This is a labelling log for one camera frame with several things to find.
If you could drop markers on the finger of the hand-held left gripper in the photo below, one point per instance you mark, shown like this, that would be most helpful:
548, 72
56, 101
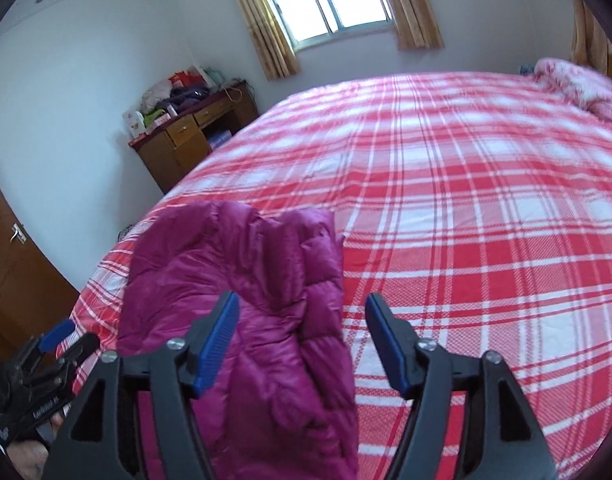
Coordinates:
83, 347
58, 335

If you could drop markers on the purple clothes pile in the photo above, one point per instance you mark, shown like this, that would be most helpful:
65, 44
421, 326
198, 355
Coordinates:
188, 97

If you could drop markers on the small sliding window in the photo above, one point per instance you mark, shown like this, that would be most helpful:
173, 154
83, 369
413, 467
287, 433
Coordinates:
326, 0

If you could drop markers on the lavender box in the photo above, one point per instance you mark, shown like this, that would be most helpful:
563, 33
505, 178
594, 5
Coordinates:
220, 140

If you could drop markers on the magenta puffer jacket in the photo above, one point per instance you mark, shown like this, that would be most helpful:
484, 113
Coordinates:
266, 285

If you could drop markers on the white printed box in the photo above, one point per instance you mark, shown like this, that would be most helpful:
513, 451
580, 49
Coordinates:
133, 125

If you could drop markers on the grey cloth bundle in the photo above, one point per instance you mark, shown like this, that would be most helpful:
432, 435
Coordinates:
126, 234

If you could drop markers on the pale green bag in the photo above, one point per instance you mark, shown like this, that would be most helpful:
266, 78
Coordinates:
213, 75

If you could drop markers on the person's left hand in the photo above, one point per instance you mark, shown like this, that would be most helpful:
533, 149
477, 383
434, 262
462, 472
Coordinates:
28, 460

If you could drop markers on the bed with red plaid sheet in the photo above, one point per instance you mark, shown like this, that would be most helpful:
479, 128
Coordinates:
460, 185

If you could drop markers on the green cloth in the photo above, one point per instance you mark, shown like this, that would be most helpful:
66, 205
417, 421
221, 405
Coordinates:
152, 119

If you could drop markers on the wooden desk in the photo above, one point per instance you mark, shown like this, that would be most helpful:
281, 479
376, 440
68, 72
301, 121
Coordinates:
161, 155

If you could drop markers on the white plastic bag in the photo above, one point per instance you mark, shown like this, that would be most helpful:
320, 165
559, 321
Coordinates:
156, 94

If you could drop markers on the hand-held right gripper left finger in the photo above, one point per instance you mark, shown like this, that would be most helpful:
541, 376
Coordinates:
218, 345

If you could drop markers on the beige patterned curtain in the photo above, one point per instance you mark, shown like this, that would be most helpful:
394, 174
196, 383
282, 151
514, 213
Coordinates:
266, 25
415, 10
588, 35

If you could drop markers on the brown wooden door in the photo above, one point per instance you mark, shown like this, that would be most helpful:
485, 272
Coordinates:
16, 285

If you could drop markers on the pink folded quilt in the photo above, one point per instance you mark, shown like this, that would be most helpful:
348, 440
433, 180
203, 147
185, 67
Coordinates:
575, 80

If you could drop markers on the blue cloth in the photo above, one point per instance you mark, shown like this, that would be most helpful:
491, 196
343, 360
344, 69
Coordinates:
527, 69

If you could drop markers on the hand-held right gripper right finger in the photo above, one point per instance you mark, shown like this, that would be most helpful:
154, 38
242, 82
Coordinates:
385, 345

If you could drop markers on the red and white bag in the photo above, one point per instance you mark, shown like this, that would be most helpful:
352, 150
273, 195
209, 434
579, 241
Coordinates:
181, 79

